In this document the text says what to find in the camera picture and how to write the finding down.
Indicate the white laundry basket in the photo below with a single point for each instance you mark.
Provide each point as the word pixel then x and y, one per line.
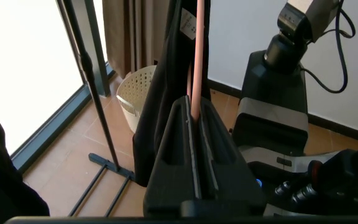
pixel 135 93

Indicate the black clothes rack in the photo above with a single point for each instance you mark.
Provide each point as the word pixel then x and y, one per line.
pixel 87 65

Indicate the window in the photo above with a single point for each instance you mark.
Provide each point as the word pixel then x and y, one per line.
pixel 96 46

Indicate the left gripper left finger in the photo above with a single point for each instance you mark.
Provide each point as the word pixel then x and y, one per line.
pixel 166 186

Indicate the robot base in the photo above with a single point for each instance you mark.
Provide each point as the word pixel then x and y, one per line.
pixel 269 127

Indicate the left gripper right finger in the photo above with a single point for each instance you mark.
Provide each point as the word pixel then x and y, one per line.
pixel 238 189

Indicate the pink clothes hanger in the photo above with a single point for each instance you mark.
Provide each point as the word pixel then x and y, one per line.
pixel 198 62

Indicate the brown curtain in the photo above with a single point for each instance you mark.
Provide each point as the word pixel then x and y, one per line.
pixel 126 31

